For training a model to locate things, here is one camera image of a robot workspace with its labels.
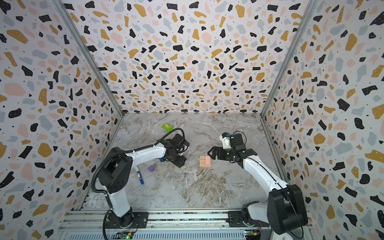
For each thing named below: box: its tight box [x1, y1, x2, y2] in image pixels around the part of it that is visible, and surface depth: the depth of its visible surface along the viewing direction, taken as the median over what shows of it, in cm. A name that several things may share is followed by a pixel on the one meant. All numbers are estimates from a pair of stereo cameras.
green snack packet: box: [161, 122, 174, 132], surface depth 115 cm
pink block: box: [205, 156, 212, 166], surface depth 94 cm
